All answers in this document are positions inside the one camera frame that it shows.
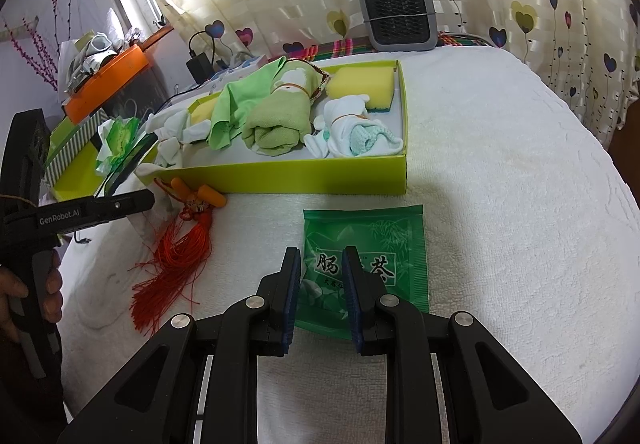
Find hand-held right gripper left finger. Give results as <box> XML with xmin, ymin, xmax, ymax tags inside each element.
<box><xmin>57</xmin><ymin>247</ymin><xmax>302</xmax><ymax>444</ymax></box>

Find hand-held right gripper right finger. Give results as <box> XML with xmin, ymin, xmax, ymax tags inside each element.
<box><xmin>342</xmin><ymin>245</ymin><xmax>583</xmax><ymax>444</ymax></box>

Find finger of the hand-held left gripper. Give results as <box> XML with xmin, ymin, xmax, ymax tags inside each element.
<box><xmin>92</xmin><ymin>189</ymin><xmax>156</xmax><ymax>225</ymax></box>

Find green tea packet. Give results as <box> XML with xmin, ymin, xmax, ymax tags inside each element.
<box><xmin>295</xmin><ymin>204</ymin><xmax>431</xmax><ymax>340</ymax></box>

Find white socks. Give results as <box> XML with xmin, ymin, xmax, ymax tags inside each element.
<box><xmin>136</xmin><ymin>110</ymin><xmax>215</xmax><ymax>177</ymax></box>

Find lime green box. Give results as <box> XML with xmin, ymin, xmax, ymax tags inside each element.
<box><xmin>137</xmin><ymin>58</ymin><xmax>408</xmax><ymax>196</ymax></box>

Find light green cloth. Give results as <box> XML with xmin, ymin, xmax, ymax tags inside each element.
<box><xmin>207</xmin><ymin>59</ymin><xmax>286</xmax><ymax>151</ymax></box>

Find olive green towel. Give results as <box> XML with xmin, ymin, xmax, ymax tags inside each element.
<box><xmin>241</xmin><ymin>60</ymin><xmax>332</xmax><ymax>157</ymax></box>

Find white sock bundle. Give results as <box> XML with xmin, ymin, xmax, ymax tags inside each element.
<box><xmin>304</xmin><ymin>94</ymin><xmax>404</xmax><ymax>159</ymax></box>

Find person's left hand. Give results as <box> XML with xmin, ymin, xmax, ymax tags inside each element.
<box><xmin>0</xmin><ymin>261</ymin><xmax>63</xmax><ymax>343</ymax></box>

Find dark flat phone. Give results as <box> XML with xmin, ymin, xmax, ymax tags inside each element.
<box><xmin>102</xmin><ymin>133</ymin><xmax>160</xmax><ymax>197</ymax></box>

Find green white plastic wrappers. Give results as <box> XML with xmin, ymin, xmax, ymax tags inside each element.
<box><xmin>95</xmin><ymin>118</ymin><xmax>140</xmax><ymax>175</ymax></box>

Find red tassel ornament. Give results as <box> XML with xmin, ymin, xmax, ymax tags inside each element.
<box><xmin>129</xmin><ymin>177</ymin><xmax>227</xmax><ymax>337</ymax></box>

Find green striped box lid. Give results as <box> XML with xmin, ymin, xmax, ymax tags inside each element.
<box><xmin>42</xmin><ymin>108</ymin><xmax>111</xmax><ymax>202</ymax></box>

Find yellow green sponge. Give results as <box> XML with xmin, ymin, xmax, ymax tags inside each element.
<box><xmin>326</xmin><ymin>65</ymin><xmax>397</xmax><ymax>114</ymax></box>
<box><xmin>190</xmin><ymin>99</ymin><xmax>223</xmax><ymax>126</ymax></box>

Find orange box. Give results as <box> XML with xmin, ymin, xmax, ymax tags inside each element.
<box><xmin>62</xmin><ymin>48</ymin><xmax>151</xmax><ymax>123</ymax></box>

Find black charger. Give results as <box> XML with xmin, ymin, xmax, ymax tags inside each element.
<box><xmin>186</xmin><ymin>31</ymin><xmax>221</xmax><ymax>80</ymax></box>

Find white grey cloth pile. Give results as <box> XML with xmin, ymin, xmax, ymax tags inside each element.
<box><xmin>59</xmin><ymin>30</ymin><xmax>146</xmax><ymax>98</ymax></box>

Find colourful striped blanket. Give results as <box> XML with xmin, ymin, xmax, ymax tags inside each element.
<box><xmin>270</xmin><ymin>32</ymin><xmax>501</xmax><ymax>62</ymax></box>

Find grey fan heater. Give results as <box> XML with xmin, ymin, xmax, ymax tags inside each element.
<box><xmin>357</xmin><ymin>0</ymin><xmax>440</xmax><ymax>51</ymax></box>

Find brown wooden furniture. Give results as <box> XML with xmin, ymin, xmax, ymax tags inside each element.
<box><xmin>607</xmin><ymin>94</ymin><xmax>640</xmax><ymax>190</ymax></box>

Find pink branch wall decoration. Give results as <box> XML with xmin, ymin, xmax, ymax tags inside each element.
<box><xmin>2</xmin><ymin>0</ymin><xmax>78</xmax><ymax>85</ymax></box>

